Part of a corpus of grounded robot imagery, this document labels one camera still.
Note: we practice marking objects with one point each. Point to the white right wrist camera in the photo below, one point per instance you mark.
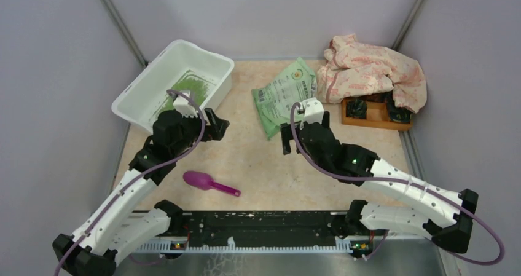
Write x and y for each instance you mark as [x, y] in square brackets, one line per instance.
[312, 111]

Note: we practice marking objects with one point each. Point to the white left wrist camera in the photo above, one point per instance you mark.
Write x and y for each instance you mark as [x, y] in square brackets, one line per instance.
[182, 103]

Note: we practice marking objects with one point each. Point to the dark patterned item left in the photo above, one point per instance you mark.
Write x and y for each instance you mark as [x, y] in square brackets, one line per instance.
[356, 108]

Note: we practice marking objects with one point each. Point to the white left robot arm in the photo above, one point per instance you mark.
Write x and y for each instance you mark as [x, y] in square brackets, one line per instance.
[101, 243]

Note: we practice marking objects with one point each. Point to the pink patterned cloth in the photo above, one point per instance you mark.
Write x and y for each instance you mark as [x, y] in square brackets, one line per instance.
[355, 69]

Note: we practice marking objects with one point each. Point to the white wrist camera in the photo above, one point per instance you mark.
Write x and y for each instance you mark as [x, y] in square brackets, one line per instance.
[182, 103]
[312, 111]

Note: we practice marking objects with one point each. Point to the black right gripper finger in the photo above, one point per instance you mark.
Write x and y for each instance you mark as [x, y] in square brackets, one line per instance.
[286, 137]
[326, 120]

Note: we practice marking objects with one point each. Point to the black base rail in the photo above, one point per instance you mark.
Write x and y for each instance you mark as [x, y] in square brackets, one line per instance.
[263, 232]

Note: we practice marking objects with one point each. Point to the wooden tray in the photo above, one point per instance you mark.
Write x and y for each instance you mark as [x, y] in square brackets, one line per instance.
[376, 117]

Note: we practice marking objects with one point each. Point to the dark patterned item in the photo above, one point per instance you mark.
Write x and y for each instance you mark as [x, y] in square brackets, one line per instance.
[397, 114]
[356, 108]

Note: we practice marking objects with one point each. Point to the green litter in box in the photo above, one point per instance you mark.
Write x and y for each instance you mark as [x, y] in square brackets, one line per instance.
[198, 85]

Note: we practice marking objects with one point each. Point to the purple plastic scoop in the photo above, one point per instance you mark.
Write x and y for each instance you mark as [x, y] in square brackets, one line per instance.
[206, 182]

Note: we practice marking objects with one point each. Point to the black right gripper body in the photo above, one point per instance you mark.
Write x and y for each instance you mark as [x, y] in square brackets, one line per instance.
[322, 162]

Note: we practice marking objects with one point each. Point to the dark patterned item right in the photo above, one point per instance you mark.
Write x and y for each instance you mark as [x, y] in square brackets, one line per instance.
[397, 114]

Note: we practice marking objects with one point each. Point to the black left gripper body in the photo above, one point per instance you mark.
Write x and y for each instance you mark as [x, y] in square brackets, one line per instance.
[192, 127]

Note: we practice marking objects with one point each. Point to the white plastic litter box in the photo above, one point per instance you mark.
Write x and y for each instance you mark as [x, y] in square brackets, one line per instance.
[180, 66]

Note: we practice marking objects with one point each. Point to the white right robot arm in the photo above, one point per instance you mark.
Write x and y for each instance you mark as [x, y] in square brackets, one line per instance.
[443, 216]

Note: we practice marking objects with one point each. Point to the green cat litter bag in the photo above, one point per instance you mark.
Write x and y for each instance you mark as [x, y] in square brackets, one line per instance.
[297, 82]

